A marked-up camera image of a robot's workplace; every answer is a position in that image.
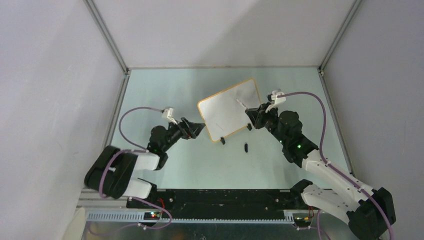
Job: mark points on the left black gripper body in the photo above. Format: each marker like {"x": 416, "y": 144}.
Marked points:
{"x": 185, "y": 133}

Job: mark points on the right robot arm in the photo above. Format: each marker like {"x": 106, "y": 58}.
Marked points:
{"x": 367, "y": 211}

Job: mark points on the silver whiteboard marker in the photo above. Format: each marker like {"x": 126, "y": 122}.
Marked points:
{"x": 242, "y": 104}

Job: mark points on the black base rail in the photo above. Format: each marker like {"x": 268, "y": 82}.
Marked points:
{"x": 228, "y": 204}

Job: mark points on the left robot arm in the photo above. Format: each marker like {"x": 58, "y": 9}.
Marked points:
{"x": 116, "y": 172}

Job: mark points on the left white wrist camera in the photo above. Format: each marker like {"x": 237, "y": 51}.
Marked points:
{"x": 168, "y": 114}

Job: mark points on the white perforated cable tray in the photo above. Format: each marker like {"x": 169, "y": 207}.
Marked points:
{"x": 146, "y": 217}

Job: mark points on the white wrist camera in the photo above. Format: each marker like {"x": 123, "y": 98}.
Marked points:
{"x": 168, "y": 114}
{"x": 276, "y": 97}

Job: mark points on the yellow framed whiteboard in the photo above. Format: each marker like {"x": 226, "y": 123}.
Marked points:
{"x": 222, "y": 114}

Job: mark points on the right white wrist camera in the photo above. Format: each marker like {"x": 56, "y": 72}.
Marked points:
{"x": 276, "y": 97}

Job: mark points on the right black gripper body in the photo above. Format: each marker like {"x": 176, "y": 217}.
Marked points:
{"x": 269, "y": 118}

